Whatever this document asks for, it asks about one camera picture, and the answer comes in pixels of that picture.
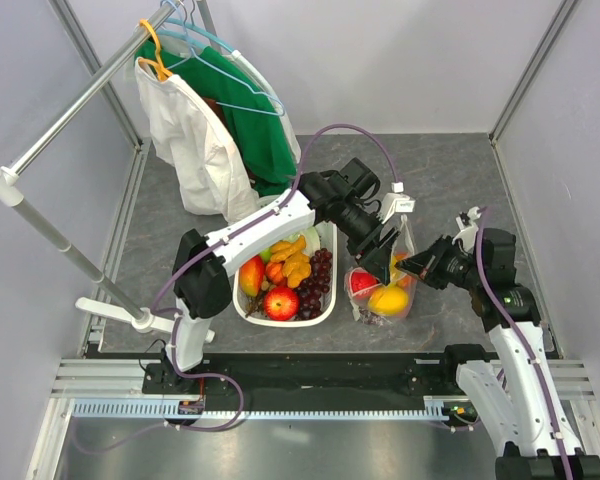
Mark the blue clothes hanger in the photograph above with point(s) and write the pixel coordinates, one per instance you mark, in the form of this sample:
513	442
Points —
195	50

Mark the orange clothes hanger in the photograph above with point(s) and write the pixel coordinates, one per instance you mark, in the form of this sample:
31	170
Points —
162	73

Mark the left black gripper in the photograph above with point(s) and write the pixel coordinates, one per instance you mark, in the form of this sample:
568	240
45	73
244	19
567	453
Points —
378	262

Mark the yellow red mango back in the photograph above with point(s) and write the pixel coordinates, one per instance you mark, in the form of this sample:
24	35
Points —
397	277

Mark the red apple front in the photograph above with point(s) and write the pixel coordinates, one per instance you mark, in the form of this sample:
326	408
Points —
281	304

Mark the white plastic fruit basket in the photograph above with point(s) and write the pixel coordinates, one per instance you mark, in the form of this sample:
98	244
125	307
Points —
251	309

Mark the dark grape bunch right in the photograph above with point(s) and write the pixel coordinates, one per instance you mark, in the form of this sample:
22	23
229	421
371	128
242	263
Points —
313	290

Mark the yellow lemon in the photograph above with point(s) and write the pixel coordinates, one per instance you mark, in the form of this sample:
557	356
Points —
388	301

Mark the red yellow mango left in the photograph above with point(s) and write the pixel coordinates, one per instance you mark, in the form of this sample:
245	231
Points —
251	276

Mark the small orange pumpkin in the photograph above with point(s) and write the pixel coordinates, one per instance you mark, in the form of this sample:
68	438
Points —
274	273

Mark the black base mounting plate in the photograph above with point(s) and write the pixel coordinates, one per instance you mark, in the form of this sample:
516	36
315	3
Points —
337	380

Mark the green shirt on hanger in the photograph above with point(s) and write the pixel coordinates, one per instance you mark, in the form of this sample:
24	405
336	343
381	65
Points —
259	138

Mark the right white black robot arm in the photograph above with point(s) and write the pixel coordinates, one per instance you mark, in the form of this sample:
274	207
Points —
521	410

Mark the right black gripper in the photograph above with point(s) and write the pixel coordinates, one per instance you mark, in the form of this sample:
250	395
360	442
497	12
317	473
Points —
425	265

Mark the light blue cable duct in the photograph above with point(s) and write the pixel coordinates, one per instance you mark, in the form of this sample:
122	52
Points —
174	409

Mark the yellow ginger root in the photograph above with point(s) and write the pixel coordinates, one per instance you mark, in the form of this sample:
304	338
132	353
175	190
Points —
295	264

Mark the dark purple grape bunch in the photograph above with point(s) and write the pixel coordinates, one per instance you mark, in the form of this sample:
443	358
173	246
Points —
368	317

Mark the red apple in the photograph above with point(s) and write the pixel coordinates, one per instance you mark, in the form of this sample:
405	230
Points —
281	304
362	284

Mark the green cabbage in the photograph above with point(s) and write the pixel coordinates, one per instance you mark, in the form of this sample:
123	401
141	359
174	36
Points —
312	240

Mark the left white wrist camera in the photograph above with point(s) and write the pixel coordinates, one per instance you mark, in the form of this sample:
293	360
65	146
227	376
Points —
396	201

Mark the red apple back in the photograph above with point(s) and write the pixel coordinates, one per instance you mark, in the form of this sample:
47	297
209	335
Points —
362	284

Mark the metal clothes rack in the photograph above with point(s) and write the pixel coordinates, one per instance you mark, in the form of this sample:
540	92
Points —
79	182

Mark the white shirt on hanger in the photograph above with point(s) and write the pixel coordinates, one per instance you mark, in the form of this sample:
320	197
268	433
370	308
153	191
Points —
190	137

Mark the green apple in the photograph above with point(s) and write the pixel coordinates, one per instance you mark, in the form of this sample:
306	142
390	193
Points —
266	255

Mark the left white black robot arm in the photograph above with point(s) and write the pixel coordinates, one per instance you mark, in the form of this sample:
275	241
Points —
205	262

